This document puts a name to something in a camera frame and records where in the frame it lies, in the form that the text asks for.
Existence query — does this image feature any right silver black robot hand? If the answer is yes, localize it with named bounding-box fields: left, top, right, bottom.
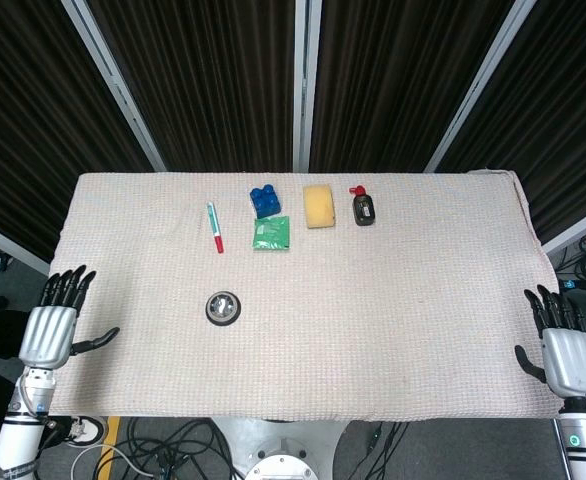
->
left=514, top=284, right=586, bottom=400

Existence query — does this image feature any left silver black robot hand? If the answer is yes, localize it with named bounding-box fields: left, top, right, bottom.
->
left=18, top=265, right=121, bottom=372

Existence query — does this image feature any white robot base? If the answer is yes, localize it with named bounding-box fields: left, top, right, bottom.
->
left=210, top=415, right=358, bottom=480

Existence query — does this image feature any green red marker pen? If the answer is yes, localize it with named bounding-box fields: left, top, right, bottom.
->
left=206, top=201, right=226, bottom=254

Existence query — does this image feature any black ribbed partition panel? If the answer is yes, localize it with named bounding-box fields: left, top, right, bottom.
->
left=308, top=0, right=517, bottom=174
left=435, top=0, right=586, bottom=246
left=85, top=0, right=298, bottom=174
left=0, top=0, right=154, bottom=261

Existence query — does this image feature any green foil sachet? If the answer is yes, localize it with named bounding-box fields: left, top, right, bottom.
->
left=251, top=214, right=294, bottom=252

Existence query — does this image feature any beige woven table cloth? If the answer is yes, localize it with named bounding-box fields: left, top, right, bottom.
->
left=42, top=168, right=569, bottom=420

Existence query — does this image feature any blue toy building block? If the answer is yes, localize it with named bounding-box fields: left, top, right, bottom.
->
left=249, top=184, right=284, bottom=219

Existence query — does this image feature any small black bottle red cap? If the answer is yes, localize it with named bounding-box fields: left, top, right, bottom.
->
left=348, top=185, right=378, bottom=227

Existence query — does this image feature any yellow sponge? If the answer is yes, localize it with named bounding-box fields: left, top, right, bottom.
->
left=302, top=183, right=337, bottom=230

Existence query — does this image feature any white floor cable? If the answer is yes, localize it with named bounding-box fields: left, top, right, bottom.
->
left=70, top=442, right=167, bottom=480

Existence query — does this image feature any black floor cable bundle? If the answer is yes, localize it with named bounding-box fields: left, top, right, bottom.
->
left=122, top=417, right=247, bottom=480

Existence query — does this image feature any grey metal partition post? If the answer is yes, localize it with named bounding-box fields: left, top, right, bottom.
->
left=60, top=0, right=168, bottom=173
left=422, top=0, right=542, bottom=174
left=291, top=0, right=323, bottom=172

